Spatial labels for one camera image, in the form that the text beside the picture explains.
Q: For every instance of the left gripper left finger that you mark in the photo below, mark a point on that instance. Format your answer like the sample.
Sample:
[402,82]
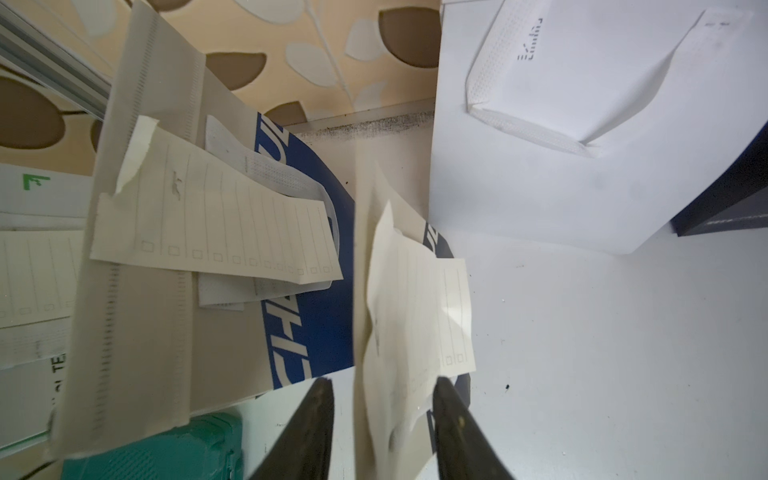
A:
[304,448]

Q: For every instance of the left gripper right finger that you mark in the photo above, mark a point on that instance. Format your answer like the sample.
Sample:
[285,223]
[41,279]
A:
[462,450]

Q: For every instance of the blue white Cheerful bag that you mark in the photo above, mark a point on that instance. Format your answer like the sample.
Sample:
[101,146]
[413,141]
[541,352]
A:
[151,347]

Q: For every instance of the navy bag front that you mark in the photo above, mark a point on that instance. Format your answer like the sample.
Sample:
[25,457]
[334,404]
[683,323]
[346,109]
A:
[373,192]

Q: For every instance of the navy bag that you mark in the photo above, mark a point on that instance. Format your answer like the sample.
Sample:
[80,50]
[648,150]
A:
[373,192]
[737,200]

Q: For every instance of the green white bag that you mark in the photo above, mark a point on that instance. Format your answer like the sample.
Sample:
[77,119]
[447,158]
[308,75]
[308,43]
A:
[42,218]

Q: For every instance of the green tool case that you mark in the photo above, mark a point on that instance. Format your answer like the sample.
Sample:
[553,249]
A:
[208,447]

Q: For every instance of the large white paper bag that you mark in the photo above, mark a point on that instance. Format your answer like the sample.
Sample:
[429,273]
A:
[590,123]

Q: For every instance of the navy bag rear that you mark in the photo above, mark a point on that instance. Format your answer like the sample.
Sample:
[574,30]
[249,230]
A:
[737,200]

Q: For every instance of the aluminium frame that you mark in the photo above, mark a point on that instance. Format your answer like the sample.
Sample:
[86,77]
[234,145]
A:
[27,48]

